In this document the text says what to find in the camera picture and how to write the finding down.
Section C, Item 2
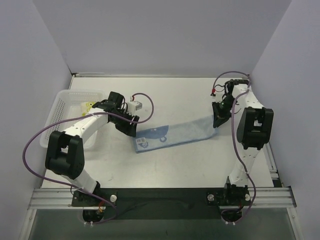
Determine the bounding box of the light blue towel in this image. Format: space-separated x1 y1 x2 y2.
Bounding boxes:
132 115 218 153

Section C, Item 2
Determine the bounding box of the yellow green patterned towel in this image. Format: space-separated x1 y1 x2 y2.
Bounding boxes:
80 101 95 116

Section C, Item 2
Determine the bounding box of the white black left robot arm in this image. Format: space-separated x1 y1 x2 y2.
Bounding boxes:
45 91 143 206

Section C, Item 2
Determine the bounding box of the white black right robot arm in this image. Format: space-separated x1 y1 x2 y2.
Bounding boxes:
211 79 274 205

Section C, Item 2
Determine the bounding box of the white perforated plastic basket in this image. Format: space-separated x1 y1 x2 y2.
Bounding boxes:
39 89 105 150

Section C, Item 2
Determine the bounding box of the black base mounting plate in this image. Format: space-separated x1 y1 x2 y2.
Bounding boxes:
71 187 252 223

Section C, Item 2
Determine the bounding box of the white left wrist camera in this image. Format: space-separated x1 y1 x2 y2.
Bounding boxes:
127 101 143 113

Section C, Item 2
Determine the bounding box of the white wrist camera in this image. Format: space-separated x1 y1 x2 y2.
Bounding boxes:
210 89 216 97
127 101 143 113

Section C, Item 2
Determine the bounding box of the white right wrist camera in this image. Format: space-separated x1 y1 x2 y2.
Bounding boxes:
210 89 216 97

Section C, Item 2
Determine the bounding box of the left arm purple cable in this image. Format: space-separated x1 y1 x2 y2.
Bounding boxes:
22 92 155 225

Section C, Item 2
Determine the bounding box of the aluminium right side rail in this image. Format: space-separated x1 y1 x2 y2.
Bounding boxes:
242 74 285 188

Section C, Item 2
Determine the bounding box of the aluminium rail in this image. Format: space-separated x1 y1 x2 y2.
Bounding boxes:
242 74 285 188
28 187 297 210

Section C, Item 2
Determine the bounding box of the aluminium front rail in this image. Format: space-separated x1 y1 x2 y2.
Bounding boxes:
28 187 297 210

